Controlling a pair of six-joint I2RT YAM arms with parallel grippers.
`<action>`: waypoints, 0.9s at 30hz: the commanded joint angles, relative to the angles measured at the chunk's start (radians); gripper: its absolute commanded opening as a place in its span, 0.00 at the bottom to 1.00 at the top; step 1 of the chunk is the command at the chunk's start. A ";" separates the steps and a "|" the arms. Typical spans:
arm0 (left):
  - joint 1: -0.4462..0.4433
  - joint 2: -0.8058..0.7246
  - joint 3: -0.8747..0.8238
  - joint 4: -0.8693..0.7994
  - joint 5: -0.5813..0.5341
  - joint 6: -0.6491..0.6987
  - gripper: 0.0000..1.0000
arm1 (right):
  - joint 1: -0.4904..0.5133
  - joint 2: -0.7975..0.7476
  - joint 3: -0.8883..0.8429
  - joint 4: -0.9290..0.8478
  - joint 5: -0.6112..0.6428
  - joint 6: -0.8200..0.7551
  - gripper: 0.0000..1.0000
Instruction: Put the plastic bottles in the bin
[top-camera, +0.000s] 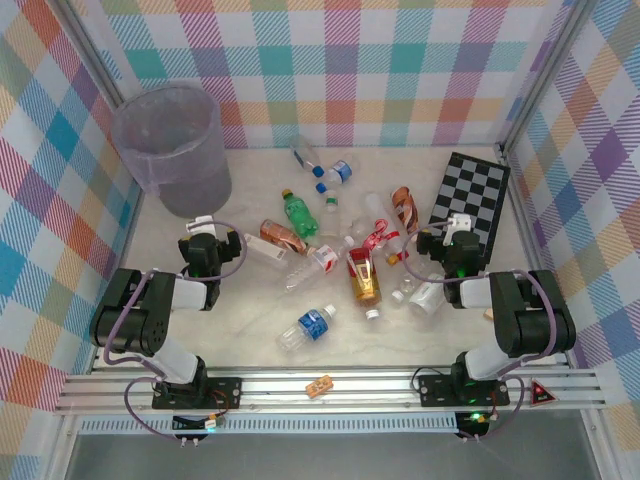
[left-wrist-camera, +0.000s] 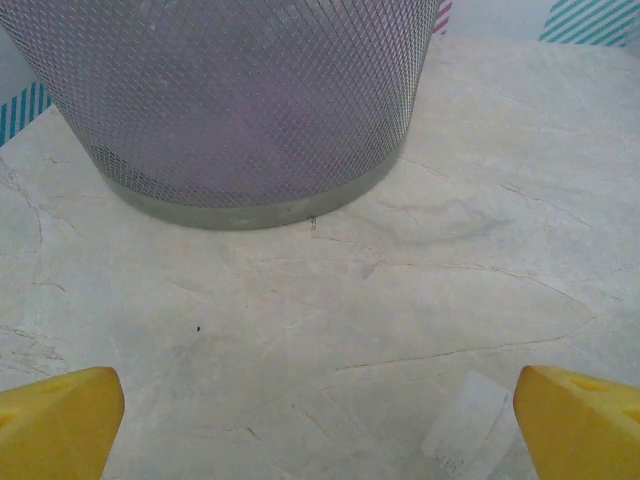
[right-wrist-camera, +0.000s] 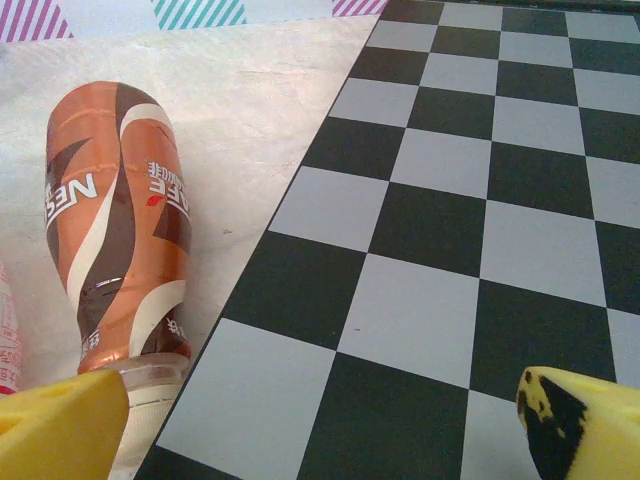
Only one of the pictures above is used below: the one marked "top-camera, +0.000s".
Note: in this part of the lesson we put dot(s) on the clear white-cap bottle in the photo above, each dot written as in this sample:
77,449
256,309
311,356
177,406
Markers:
425,299

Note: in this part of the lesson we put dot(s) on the small clear bottle white cap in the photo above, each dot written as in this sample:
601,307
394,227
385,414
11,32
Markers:
407,285

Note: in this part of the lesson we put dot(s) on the orange brown swirl bottle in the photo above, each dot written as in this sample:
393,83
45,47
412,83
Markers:
404,207

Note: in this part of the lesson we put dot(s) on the red white ribbon label bottle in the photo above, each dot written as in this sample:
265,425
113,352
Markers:
380,235

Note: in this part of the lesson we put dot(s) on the tall clear bottle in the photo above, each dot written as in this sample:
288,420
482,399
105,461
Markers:
375,207

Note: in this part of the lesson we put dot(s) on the red gold label bottle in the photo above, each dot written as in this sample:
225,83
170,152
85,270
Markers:
362,275

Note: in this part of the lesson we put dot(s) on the clear bottle red white label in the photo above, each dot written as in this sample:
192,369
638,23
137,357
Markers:
325,259

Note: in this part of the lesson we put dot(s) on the blue label bottle white cap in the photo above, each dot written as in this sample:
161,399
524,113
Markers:
312,324

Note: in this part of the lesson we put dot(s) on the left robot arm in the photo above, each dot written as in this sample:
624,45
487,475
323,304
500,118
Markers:
125,310

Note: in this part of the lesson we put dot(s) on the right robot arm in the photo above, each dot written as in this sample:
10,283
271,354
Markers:
530,310

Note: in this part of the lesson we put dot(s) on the translucent lavender bin liner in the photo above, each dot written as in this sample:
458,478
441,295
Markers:
135,160

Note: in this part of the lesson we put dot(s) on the red bottle cap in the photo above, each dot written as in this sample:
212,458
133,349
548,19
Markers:
404,256

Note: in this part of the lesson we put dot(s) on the small wooden block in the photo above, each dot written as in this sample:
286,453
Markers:
488,314

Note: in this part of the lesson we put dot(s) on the black grey checkerboard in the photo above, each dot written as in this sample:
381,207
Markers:
475,185

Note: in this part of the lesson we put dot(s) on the orange label bottle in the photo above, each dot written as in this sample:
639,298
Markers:
280,235

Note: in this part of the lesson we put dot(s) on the green bottle yellow cap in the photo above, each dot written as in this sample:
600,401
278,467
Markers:
299,215

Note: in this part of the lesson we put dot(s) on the clear bottle green white cap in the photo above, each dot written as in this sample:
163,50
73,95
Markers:
331,217

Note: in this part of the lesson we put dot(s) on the clear bottle pale blue label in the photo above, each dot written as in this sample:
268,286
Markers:
304,152

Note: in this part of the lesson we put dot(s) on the clear bottle bright blue label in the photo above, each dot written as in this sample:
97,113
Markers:
341,171

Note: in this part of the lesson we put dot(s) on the red triangle warning sticker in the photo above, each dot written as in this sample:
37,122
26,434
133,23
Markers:
542,393

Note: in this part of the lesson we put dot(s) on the black controller box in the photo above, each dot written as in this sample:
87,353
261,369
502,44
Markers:
472,425
192,425

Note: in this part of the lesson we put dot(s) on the orange patterned small block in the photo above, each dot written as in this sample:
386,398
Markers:
319,387

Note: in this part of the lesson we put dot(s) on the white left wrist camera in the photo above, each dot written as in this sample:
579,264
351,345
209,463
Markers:
200,224

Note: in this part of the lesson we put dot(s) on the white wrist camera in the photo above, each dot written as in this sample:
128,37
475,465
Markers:
200,224
459,221

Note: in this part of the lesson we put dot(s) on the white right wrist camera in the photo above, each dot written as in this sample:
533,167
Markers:
459,221

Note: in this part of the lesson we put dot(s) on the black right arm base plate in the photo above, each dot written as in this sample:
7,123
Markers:
435,390

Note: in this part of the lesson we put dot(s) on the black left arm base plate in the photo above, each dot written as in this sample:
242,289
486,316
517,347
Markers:
225,392

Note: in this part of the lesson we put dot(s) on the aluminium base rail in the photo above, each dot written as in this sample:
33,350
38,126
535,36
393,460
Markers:
280,390

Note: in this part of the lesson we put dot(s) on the aluminium frame post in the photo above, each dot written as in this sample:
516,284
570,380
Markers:
557,50
92,47

